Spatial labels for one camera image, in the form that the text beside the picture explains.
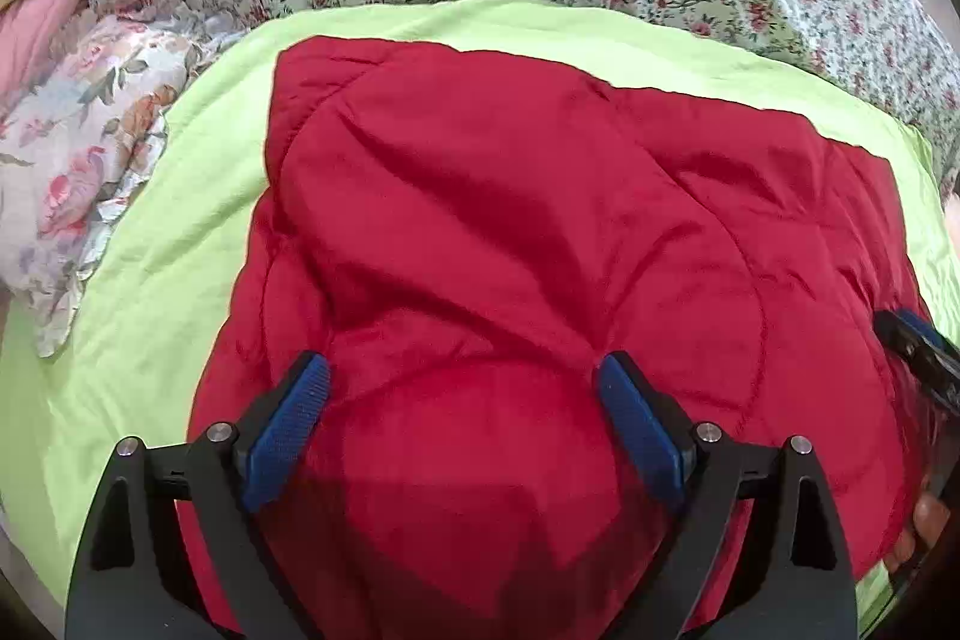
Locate person's right hand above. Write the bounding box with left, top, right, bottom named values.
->
left=883, top=491, right=953, bottom=573

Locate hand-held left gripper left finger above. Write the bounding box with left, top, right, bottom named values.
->
left=64, top=351, right=332, bottom=640

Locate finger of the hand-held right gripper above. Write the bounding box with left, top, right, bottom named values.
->
left=874, top=308, right=960, bottom=416

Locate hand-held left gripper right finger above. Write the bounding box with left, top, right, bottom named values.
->
left=592, top=351, right=858, bottom=640

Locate red puffer jacket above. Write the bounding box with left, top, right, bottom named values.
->
left=186, top=36, right=938, bottom=640

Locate pink pillow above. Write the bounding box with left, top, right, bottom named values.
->
left=0, top=0, right=95, bottom=101

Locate light green blanket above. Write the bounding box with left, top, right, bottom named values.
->
left=0, top=0, right=960, bottom=640

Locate ruffled floral pillow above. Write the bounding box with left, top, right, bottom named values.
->
left=0, top=6, right=248, bottom=360

